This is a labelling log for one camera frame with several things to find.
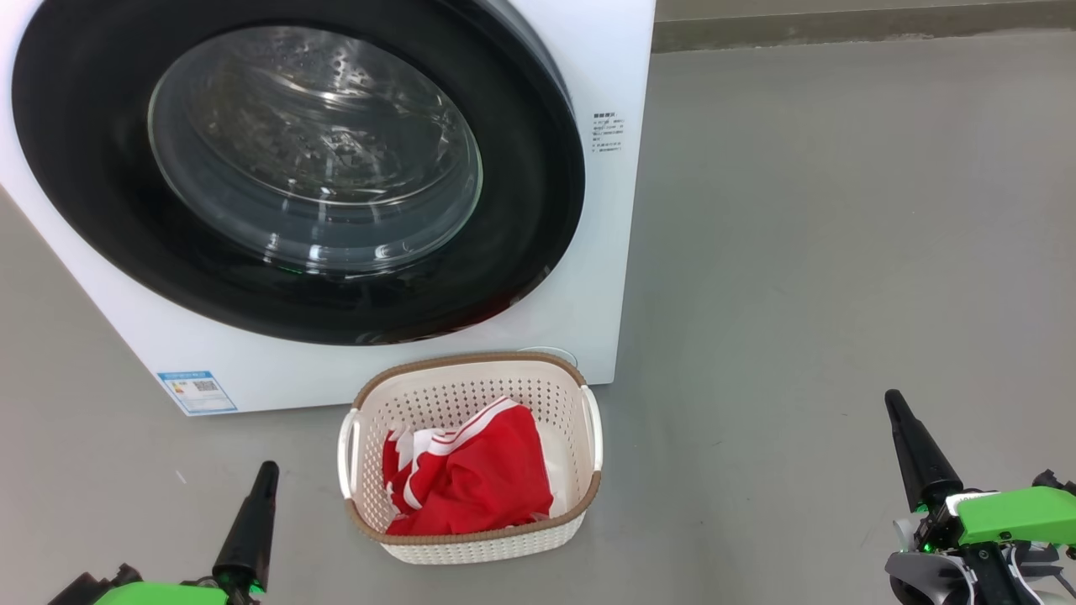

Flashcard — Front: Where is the blue white energy label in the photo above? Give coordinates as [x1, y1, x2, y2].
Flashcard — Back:
[157, 371, 239, 416]

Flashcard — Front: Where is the cream perforated laundry basket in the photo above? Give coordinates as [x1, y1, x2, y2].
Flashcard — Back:
[337, 352, 604, 566]

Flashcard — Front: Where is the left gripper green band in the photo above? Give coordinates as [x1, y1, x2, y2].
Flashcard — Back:
[46, 460, 280, 605]

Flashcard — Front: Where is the dark grey glass washer door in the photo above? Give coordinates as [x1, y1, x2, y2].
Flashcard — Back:
[12, 0, 588, 347]

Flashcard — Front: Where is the red basketball jersey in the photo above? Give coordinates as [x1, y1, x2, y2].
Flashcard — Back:
[382, 397, 556, 538]

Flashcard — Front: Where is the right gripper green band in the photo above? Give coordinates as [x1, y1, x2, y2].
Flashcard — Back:
[883, 389, 1076, 605]

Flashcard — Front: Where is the small printed text sticker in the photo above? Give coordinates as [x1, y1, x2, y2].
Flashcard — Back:
[592, 111, 626, 155]

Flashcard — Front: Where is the white front-load washing machine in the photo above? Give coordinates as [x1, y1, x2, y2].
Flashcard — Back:
[0, 0, 657, 418]

